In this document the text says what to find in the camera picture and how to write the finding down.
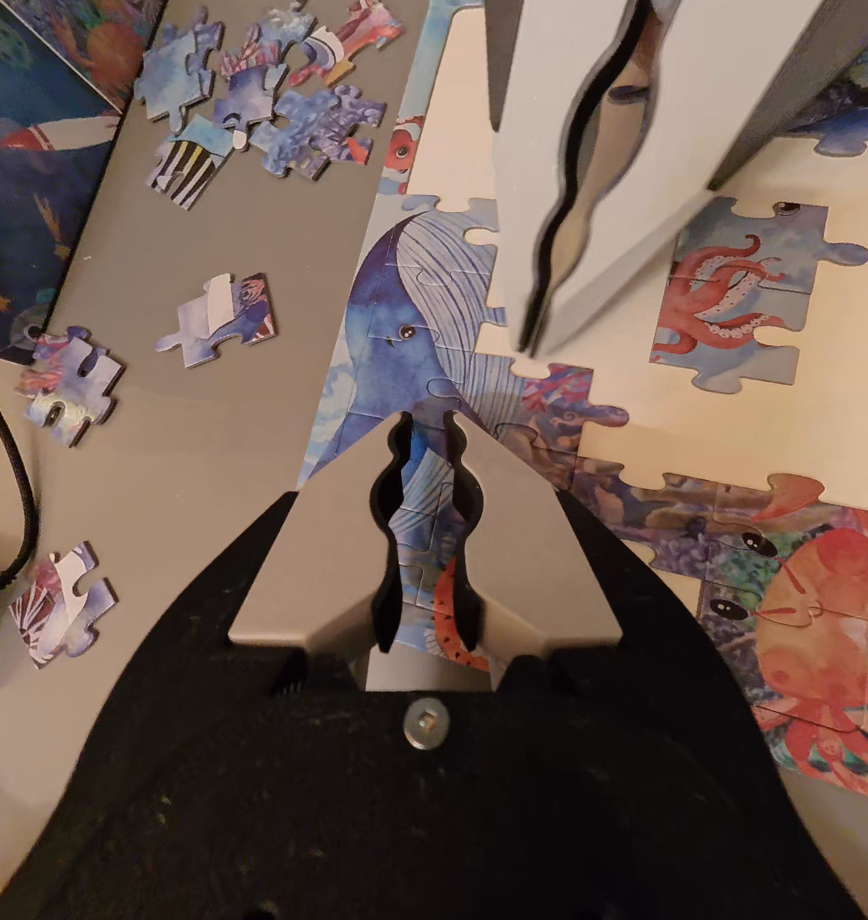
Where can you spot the pile of loose puzzle pieces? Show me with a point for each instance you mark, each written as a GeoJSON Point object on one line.
{"type": "Point", "coordinates": [311, 129]}

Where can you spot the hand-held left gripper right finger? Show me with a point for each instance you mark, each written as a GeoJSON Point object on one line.
{"type": "Point", "coordinates": [541, 568]}

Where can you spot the purple fan coral puzzle piece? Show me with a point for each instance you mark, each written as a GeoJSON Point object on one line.
{"type": "Point", "coordinates": [60, 611]}

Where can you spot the illustrated puzzle box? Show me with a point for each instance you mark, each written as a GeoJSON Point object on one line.
{"type": "Point", "coordinates": [17, 180]}

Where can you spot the pink coral puzzle piece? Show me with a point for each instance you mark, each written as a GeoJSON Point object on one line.
{"type": "Point", "coordinates": [42, 370]}

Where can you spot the ocean jigsaw puzzle board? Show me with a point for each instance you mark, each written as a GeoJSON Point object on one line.
{"type": "Point", "coordinates": [383, 309]}

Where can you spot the white patch blue puzzle piece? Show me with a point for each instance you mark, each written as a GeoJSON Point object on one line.
{"type": "Point", "coordinates": [218, 323]}

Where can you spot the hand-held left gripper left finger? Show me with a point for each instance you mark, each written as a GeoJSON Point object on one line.
{"type": "Point", "coordinates": [311, 568]}

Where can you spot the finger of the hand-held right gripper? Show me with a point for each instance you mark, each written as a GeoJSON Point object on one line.
{"type": "Point", "coordinates": [714, 93]}
{"type": "Point", "coordinates": [541, 108]}

